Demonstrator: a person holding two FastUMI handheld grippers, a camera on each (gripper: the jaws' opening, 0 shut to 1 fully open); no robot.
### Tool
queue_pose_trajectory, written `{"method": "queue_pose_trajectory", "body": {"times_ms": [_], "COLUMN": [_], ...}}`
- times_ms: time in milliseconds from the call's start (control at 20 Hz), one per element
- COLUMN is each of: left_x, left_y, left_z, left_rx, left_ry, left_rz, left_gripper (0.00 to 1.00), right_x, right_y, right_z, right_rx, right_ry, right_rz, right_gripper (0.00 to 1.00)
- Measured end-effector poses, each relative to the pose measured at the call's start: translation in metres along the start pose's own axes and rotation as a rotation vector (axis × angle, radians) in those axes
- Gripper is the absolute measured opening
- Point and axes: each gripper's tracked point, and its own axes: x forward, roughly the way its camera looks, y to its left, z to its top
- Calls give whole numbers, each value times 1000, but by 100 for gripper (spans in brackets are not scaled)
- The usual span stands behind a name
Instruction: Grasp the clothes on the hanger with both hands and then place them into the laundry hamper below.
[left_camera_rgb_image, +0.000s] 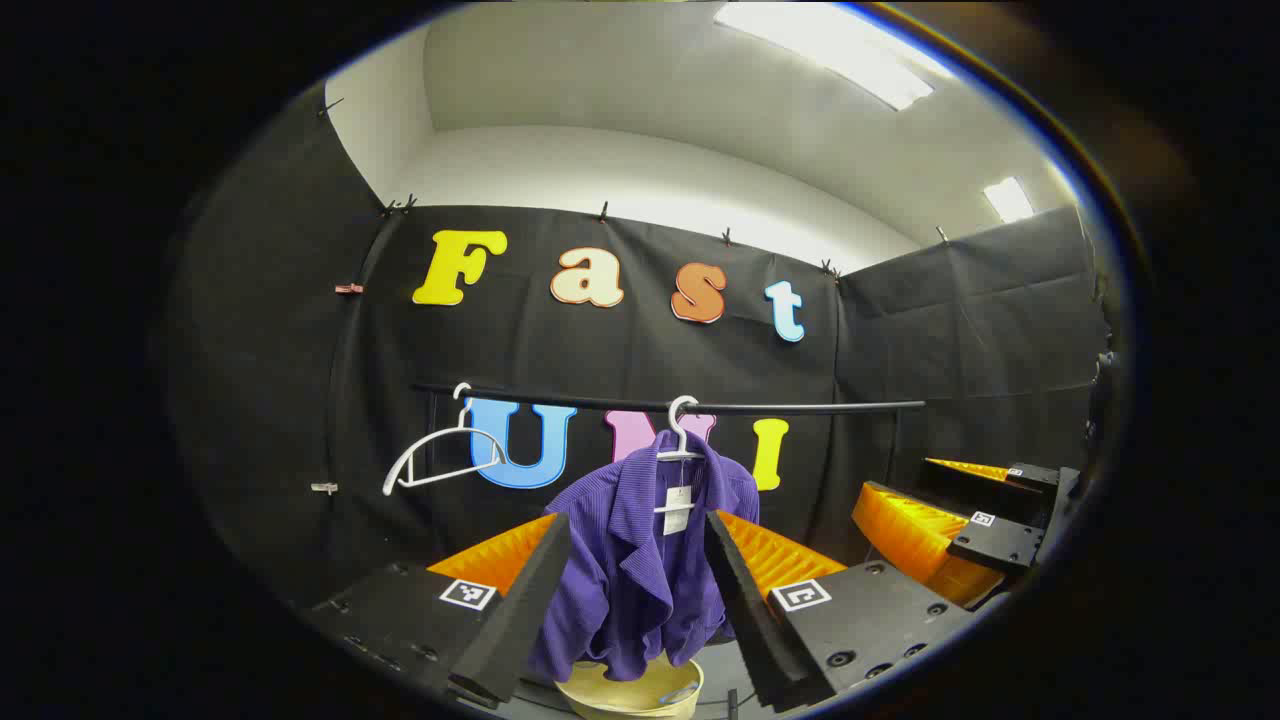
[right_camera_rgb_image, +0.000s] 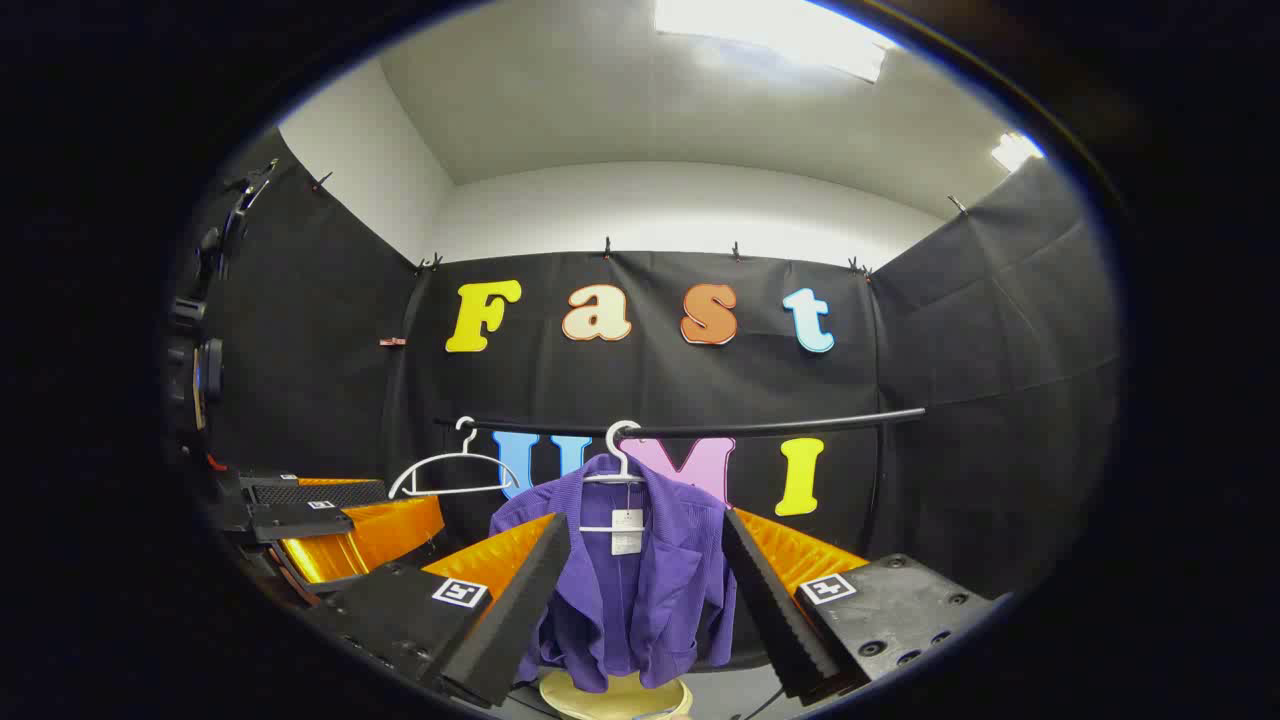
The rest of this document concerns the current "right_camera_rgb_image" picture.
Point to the row of black backdrop clips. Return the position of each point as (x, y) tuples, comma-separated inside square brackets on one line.
[(606, 248)]

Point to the white plastic hanger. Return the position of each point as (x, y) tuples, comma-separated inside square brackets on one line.
[(460, 491), (610, 479)]

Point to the black clothes rail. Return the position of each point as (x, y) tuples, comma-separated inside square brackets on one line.
[(800, 425)]

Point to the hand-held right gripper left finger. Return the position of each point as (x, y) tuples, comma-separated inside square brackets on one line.
[(520, 620)]

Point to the black backdrop cloth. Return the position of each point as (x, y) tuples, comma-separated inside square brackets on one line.
[(650, 385)]

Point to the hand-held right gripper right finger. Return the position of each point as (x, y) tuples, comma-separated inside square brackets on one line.
[(775, 620)]

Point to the large ceiling light panel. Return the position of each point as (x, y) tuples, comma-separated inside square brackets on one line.
[(770, 30)]

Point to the small ceiling light panel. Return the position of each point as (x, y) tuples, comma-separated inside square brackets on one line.
[(1015, 152)]

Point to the white garment tag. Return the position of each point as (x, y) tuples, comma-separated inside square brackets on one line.
[(626, 530)]

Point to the cream laundry hamper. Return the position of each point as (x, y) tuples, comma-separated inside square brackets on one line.
[(610, 700)]

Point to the purple knit cardigan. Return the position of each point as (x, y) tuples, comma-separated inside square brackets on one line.
[(660, 580)]

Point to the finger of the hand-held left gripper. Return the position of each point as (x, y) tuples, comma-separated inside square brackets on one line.
[(300, 522), (320, 492)]

